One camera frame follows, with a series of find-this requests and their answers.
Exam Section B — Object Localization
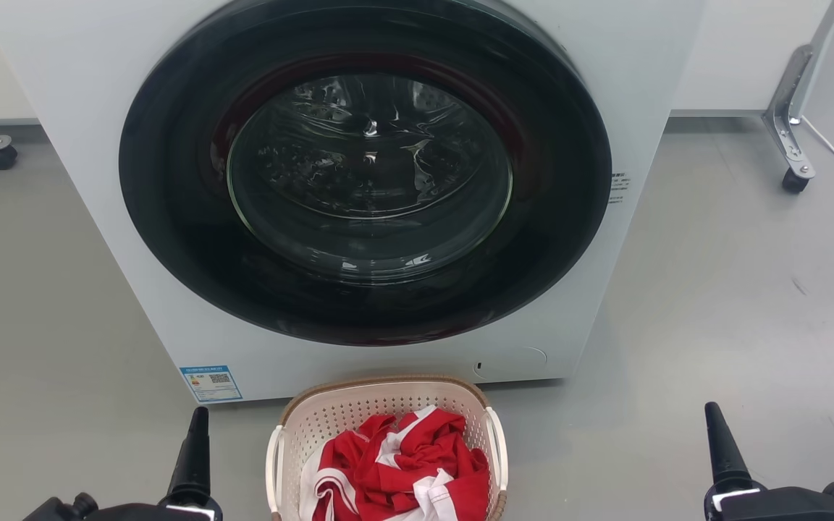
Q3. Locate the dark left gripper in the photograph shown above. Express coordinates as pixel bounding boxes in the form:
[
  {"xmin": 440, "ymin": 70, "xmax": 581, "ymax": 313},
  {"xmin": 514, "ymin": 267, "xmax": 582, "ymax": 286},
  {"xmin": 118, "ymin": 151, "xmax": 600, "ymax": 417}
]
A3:
[{"xmin": 22, "ymin": 407, "xmax": 224, "ymax": 521}]

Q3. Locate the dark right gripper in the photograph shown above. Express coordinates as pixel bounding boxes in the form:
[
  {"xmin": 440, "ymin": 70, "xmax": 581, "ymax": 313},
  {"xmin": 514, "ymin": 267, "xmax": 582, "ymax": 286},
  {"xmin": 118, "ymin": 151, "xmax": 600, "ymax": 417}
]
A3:
[{"xmin": 704, "ymin": 402, "xmax": 834, "ymax": 521}]

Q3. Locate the cream perforated laundry basket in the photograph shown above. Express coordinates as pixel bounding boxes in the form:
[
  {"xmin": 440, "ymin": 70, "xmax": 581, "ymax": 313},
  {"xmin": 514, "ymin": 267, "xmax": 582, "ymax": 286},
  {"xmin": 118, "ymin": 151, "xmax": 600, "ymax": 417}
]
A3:
[{"xmin": 266, "ymin": 375, "xmax": 509, "ymax": 521}]

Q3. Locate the blue energy label sticker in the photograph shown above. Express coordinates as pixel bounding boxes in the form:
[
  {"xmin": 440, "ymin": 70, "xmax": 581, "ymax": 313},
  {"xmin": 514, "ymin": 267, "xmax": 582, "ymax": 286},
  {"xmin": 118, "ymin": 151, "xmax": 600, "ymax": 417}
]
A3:
[{"xmin": 180, "ymin": 365, "xmax": 243, "ymax": 403}]

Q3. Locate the red and white clothing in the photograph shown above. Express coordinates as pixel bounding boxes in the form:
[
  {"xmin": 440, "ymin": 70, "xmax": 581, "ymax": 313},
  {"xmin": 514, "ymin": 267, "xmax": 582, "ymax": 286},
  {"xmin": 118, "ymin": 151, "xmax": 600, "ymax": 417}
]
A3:
[{"xmin": 299, "ymin": 406, "xmax": 492, "ymax": 521}]

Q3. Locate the round black washer door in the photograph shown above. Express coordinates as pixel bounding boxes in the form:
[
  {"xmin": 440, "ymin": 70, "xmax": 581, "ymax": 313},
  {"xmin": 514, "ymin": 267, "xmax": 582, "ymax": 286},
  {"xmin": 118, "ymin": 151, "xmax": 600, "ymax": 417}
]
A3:
[{"xmin": 119, "ymin": 0, "xmax": 612, "ymax": 347}]

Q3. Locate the white front-load washing machine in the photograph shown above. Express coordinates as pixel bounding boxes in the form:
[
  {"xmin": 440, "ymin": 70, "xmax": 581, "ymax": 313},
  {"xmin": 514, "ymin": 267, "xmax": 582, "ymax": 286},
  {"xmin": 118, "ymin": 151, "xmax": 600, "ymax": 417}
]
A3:
[{"xmin": 0, "ymin": 0, "xmax": 707, "ymax": 404}]

